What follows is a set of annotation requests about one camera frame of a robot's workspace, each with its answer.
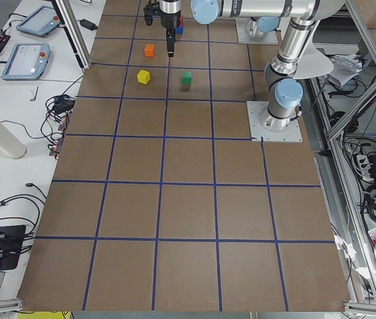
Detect yellow wooden block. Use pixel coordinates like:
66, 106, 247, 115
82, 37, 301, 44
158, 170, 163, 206
137, 69, 151, 85

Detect red wooden block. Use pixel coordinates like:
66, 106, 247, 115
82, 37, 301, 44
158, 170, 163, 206
178, 15, 184, 28

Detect teach pendant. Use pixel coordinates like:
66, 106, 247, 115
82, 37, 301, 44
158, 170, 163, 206
1, 43, 50, 80
16, 5, 60, 37

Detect green wooden block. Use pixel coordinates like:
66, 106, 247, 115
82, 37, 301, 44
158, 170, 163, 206
181, 70, 193, 86

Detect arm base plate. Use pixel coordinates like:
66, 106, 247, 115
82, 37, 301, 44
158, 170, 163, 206
246, 101, 303, 143
236, 17, 280, 45

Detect aluminium frame post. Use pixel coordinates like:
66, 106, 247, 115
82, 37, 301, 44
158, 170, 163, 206
51, 0, 91, 70

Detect orange wooden block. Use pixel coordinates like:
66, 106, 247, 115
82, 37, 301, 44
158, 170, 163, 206
144, 43, 155, 58

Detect white power strip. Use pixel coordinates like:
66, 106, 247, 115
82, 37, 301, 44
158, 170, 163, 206
353, 153, 374, 183

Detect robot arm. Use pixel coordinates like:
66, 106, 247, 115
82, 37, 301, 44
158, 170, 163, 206
143, 0, 316, 58
260, 1, 345, 132

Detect far teach pendant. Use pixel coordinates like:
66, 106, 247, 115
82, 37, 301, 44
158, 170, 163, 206
16, 5, 60, 37

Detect near teach pendant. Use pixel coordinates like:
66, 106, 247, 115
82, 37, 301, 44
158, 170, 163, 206
1, 43, 50, 80

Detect black power adapter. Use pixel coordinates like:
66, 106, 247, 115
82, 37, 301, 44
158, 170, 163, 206
79, 19, 98, 31

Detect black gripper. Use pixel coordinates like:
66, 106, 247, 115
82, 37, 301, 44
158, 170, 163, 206
143, 0, 179, 58

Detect hex key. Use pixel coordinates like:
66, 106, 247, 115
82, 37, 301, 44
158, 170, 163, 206
30, 87, 39, 102

